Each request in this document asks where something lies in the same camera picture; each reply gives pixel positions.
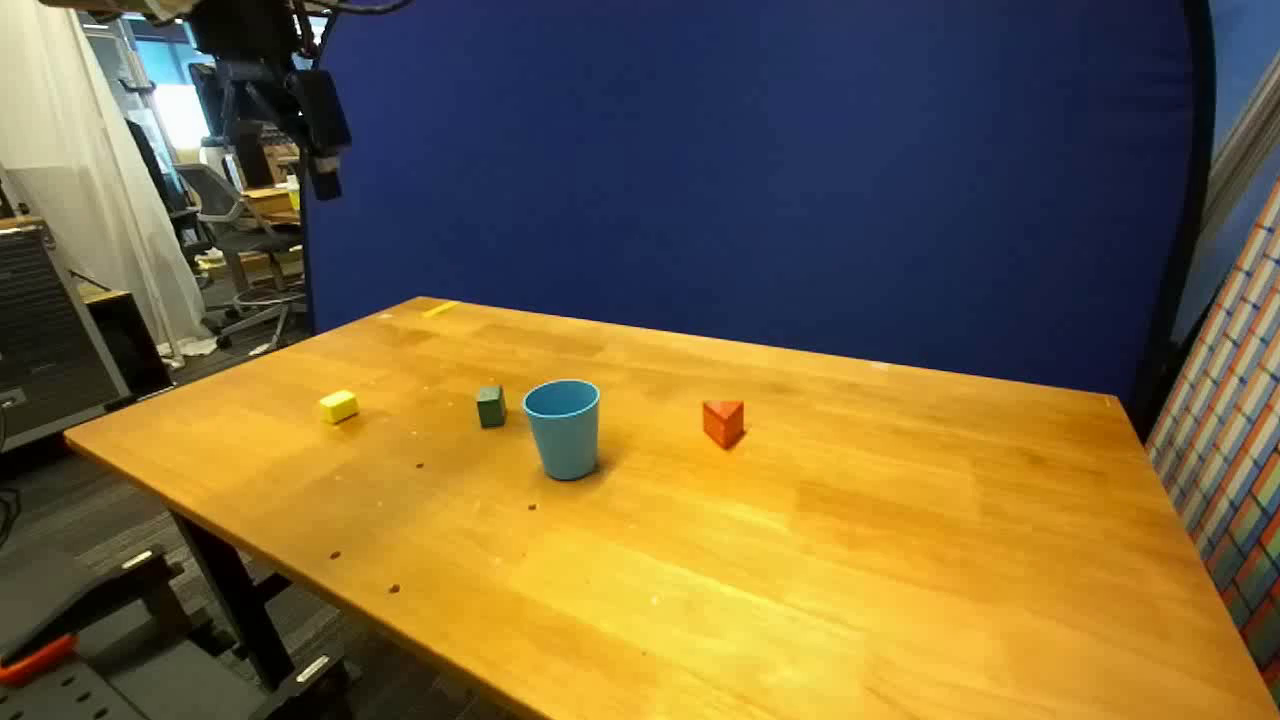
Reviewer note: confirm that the blue plastic cup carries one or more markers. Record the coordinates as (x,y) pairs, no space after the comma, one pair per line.
(566,427)

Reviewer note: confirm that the orange triangular block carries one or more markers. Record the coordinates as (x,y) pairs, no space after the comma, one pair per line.
(720,422)

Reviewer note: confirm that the green wooden block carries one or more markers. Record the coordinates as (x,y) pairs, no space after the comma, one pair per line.
(491,407)

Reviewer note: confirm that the yellow wooden block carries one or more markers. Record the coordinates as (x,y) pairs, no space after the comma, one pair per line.
(337,407)

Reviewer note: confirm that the office chair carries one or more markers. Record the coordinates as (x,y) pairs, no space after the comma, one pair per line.
(255,253)

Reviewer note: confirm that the blue backdrop screen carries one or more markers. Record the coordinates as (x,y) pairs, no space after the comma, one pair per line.
(983,185)

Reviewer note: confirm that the black table leg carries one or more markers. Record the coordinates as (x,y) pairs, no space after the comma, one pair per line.
(247,605)

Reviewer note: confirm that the colourful patterned panel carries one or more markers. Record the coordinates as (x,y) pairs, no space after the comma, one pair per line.
(1216,440)

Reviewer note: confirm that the black equipment cabinet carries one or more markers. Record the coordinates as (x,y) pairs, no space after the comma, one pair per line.
(53,363)

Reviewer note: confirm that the white curtain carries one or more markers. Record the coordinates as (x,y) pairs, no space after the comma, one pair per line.
(74,162)

